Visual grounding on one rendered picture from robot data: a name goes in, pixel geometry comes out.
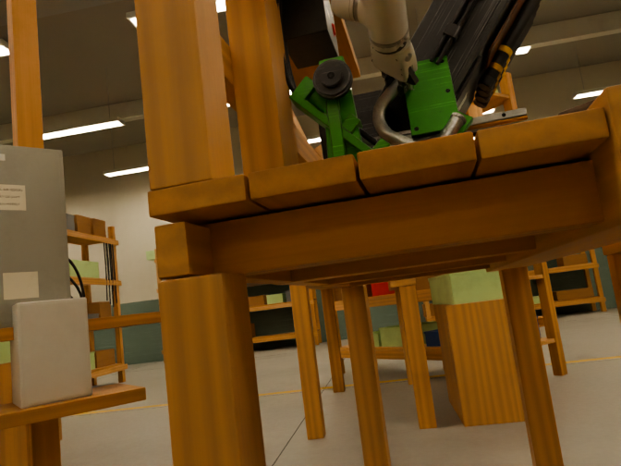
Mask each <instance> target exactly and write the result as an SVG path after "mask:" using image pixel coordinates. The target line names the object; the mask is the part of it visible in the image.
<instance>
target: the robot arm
mask: <svg viewBox="0 0 621 466"><path fill-rule="evenodd" d="M331 9H332V12H333V13H334V14H335V15H336V16H337V17H339V18H342V19H346V20H350V21H354V22H358V23H361V24H362V25H364V26H365V27H366V28H367V30H368V33H369V38H370V43H371V61H372V63H373V64H374V66H375V67H376V68H378V69H379V70H380V71H381V72H382V77H383V78H384V79H385V80H384V81H385V86H386V89H387V88H388V86H389V85H390V84H391V83H392V82H393V81H394V80H395V79H396V80H397V81H398V85H397V91H398V95H399V96H400V97H402V95H403V94H404V93H407V91H408V85H409V84H410V85H416V84H417V83H418V82H419V80H418V78H417V76H416V74H415V73H414V72H416V71H417V70H418V65H417V59H416V55H415V51H414V48H413V45H412V43H411V41H410V36H409V31H408V14H407V6H406V0H331Z"/></svg>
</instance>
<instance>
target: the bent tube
mask: <svg viewBox="0 0 621 466"><path fill-rule="evenodd" d="M397 85H398V81H397V80H396V79H395V80H394V81H393V82H392V83H391V84H390V85H389V86H388V88H387V89H386V90H385V91H384V92H383V94H382V95H381V96H380V97H379V99H378V100H377V102H376V104H375V106H374V108H373V112H372V122H373V125H374V127H375V130H376V131H377V133H378V134H379V136H380V137H381V138H382V139H384V140H385V141H387V142H389V143H390V144H392V145H399V144H404V143H409V142H414V140H412V139H410V138H408V137H406V136H404V135H401V134H399V133H397V132H395V131H393V130H392V129H390V128H389V127H388V125H387V123H386V121H385V111H386V109H387V107H388V105H389V104H390V103H391V102H392V101H393V100H394V99H395V98H396V96H397V95H398V91H397Z"/></svg>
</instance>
